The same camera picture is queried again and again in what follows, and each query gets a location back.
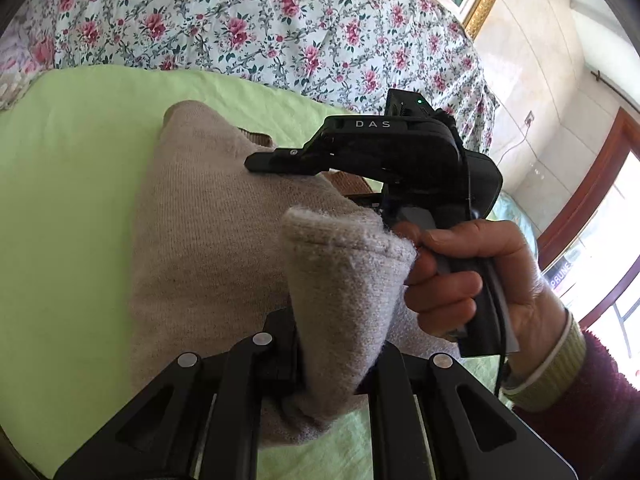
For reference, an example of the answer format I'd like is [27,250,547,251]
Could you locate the white charger cable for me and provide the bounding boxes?
[487,122,531,163]

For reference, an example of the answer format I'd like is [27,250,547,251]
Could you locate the beige knit sweater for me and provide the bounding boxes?
[127,100,463,448]

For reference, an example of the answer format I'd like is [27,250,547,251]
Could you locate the light blue cloth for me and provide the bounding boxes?
[492,192,540,261]

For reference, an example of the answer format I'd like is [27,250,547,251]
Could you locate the floral quilt with pink roses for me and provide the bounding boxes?
[0,0,501,156]

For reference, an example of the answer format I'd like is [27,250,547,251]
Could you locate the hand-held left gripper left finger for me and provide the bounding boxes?
[52,310,302,480]

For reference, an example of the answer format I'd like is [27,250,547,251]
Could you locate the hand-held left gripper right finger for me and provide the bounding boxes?
[357,345,578,480]

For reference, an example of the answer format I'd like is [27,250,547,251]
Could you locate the person's right forearm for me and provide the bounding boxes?
[502,310,640,480]

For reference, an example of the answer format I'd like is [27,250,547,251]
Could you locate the light green bed sheet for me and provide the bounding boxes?
[0,64,511,480]

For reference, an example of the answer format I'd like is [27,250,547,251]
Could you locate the dark curtain rod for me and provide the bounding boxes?
[590,71,640,111]

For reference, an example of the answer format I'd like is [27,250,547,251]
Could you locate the person's right hand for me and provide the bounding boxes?
[395,219,573,381]

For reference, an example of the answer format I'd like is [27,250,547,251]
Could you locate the pastel floral pillow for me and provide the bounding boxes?
[0,15,56,111]

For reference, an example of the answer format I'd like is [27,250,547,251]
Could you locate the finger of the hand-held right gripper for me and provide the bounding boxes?
[244,132,336,177]

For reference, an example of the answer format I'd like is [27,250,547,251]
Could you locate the wooden window frame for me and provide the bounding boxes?
[537,107,640,331]

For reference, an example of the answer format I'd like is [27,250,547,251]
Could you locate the gold framed picture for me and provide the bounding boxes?
[377,0,516,41]

